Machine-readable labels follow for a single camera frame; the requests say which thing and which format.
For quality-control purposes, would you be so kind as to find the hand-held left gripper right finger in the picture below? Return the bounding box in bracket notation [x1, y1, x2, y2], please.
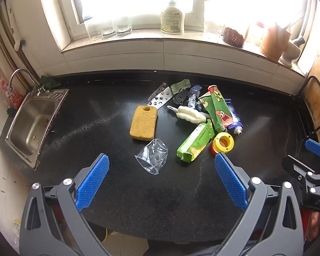
[214, 153, 304, 256]

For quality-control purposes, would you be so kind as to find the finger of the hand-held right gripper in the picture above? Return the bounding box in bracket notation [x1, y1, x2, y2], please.
[305, 139, 320, 158]
[282, 155, 317, 182]

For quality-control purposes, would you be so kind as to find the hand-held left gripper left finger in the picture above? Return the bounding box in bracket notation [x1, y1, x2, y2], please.
[19, 153, 111, 256]

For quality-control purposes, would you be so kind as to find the yellow red tape spool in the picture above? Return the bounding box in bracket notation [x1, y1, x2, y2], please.
[210, 132, 234, 155]

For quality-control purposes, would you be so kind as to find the green paper box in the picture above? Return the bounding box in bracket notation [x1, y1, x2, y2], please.
[177, 119, 215, 163]

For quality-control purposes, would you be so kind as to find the crushed clear plastic cup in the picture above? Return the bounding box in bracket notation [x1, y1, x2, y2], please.
[135, 138, 168, 175]

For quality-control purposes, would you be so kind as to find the blue squeeze tube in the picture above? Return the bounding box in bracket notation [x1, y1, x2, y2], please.
[224, 99, 244, 136]

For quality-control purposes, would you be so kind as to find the green cartoon snack bag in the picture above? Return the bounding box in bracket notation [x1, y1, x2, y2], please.
[199, 85, 234, 133]

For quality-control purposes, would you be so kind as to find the yellow sponge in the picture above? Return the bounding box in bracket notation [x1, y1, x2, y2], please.
[129, 105, 158, 140]

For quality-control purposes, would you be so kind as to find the clear blue wrapper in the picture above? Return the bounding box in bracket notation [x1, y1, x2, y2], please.
[187, 85, 203, 111]

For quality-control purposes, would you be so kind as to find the black plastic piece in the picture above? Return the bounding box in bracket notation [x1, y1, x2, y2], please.
[172, 89, 192, 106]

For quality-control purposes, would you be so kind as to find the green plastic piece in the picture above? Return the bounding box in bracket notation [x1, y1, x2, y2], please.
[171, 79, 191, 94]

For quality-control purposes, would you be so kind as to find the silver blister pack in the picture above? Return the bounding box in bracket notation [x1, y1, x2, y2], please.
[147, 82, 174, 108]

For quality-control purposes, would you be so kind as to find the wooden cutting board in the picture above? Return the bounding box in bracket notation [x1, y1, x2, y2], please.
[303, 77, 320, 144]

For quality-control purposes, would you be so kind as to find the steel sink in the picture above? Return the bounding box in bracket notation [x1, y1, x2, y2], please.
[5, 89, 70, 170]

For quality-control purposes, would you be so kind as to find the white stone mortar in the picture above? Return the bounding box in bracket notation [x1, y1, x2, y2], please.
[279, 39, 302, 68]

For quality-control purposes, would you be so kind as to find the wooden utensil holder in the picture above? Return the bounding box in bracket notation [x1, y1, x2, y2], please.
[259, 24, 292, 63]

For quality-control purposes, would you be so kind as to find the dark green rag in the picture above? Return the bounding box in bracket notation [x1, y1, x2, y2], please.
[39, 75, 60, 88]

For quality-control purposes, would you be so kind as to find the red label bottle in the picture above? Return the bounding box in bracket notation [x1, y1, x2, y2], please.
[0, 75, 24, 110]

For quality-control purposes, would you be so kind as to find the small clear jar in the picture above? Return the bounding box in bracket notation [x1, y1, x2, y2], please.
[247, 21, 266, 46]

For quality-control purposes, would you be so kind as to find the chrome faucet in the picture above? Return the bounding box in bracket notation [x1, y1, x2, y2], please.
[9, 69, 47, 94]

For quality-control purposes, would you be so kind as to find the jar of red spice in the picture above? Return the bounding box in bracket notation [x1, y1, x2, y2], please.
[223, 25, 246, 48]

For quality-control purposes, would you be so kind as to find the clear plastic container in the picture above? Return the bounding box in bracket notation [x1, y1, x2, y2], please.
[204, 20, 224, 42]

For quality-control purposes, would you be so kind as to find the white plastic bottle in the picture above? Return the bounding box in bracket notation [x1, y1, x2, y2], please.
[160, 0, 186, 35]

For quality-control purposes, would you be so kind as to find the wooden utensil handle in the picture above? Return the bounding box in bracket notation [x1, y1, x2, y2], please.
[283, 15, 306, 32]

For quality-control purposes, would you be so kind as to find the brown wall pipe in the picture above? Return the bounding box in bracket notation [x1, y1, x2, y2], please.
[0, 5, 40, 83]

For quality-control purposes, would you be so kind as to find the white wall pipe fitting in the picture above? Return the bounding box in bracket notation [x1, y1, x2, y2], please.
[9, 13, 26, 51]

